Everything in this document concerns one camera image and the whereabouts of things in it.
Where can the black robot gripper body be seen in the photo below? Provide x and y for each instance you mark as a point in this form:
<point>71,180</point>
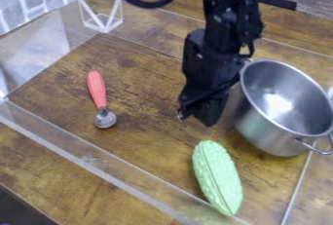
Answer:
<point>210,63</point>

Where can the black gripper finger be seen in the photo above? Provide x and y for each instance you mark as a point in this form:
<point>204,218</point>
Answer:
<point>188,109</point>
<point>208,106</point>

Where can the silver metal pot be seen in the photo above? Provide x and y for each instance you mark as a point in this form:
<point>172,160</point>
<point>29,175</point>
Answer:
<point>282,110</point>

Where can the green bitter gourd toy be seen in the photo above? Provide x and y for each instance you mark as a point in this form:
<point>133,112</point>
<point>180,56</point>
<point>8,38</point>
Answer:
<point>218,176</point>

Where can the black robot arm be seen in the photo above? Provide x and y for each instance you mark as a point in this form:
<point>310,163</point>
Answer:
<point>235,18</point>

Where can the black strip on table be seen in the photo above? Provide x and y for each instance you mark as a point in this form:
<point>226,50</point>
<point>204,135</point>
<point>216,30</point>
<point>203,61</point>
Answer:
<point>284,4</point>

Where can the orange handled metal scoop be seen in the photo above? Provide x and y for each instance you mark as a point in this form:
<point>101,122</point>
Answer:
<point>105,117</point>

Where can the clear acrylic triangular bracket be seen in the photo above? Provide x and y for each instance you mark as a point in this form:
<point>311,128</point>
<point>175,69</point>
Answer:
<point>100,22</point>

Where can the clear acrylic enclosure walls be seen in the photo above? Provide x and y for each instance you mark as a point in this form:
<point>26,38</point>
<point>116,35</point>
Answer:
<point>127,175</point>

